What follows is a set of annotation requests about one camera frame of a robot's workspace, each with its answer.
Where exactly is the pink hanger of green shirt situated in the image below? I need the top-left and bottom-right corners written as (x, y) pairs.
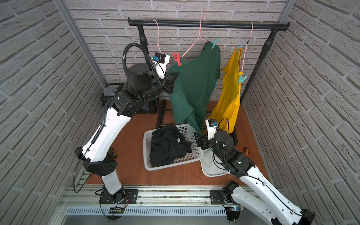
top-left (181, 7), bottom-right (208, 59)

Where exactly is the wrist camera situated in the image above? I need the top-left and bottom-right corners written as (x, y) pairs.
top-left (205, 119), bottom-right (218, 140)
top-left (152, 52), bottom-right (170, 80)

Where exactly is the black t-shirt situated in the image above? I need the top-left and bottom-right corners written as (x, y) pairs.
top-left (150, 124), bottom-right (192, 167)

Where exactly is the pink hanger of yellow shirt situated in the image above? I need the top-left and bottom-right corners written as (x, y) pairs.
top-left (241, 22), bottom-right (254, 75)

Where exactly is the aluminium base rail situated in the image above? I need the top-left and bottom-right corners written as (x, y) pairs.
top-left (49, 185), bottom-right (258, 225)

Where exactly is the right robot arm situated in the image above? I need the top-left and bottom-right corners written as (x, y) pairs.
top-left (195, 129), bottom-right (315, 225)

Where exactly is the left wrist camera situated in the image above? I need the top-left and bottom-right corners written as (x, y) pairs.
top-left (152, 52), bottom-right (170, 80)

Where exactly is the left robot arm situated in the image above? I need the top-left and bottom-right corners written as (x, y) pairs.
top-left (75, 43), bottom-right (178, 203)

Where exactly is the yellow black screwdriver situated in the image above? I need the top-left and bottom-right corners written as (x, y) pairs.
top-left (108, 148), bottom-right (117, 159)

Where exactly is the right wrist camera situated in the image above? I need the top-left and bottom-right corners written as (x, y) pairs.
top-left (205, 119), bottom-right (218, 140)

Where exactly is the yellow t-shirt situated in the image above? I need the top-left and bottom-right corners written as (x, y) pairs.
top-left (209, 49), bottom-right (243, 133)

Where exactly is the orange black screwdriver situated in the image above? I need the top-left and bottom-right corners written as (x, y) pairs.
top-left (243, 147), bottom-right (249, 157)

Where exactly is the red clothespin green shirt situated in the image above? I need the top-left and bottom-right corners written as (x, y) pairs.
top-left (172, 52), bottom-right (181, 67)

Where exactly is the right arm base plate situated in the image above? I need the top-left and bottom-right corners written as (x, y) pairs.
top-left (210, 189), bottom-right (234, 205)

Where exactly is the pink hanger of black shirt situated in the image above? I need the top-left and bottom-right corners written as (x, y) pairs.
top-left (152, 19), bottom-right (162, 53)

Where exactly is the white plastic tray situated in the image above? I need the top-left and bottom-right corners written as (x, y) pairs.
top-left (200, 149), bottom-right (227, 178)

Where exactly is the black toolbox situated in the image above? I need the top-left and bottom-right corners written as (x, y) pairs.
top-left (100, 82), bottom-right (158, 114)

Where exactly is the green t-shirt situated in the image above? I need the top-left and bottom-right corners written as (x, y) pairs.
top-left (168, 42), bottom-right (221, 133)

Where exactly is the teal clothespin yellow shirt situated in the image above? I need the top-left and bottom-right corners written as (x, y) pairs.
top-left (238, 75), bottom-right (248, 83)
top-left (237, 42), bottom-right (245, 51)

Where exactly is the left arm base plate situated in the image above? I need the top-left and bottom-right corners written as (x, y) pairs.
top-left (99, 188), bottom-right (139, 204)

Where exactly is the teal clothespin green shirt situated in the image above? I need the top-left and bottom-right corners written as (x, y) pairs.
top-left (211, 38), bottom-right (219, 49)

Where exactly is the black clothes rack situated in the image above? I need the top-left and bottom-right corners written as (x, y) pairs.
top-left (127, 17), bottom-right (290, 128)

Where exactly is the teal clothespin upper yellow shirt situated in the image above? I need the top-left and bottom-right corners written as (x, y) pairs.
top-left (237, 42), bottom-right (245, 51)

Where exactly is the teal clothespin lower yellow shirt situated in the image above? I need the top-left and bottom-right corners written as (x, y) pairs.
top-left (238, 75), bottom-right (248, 83)

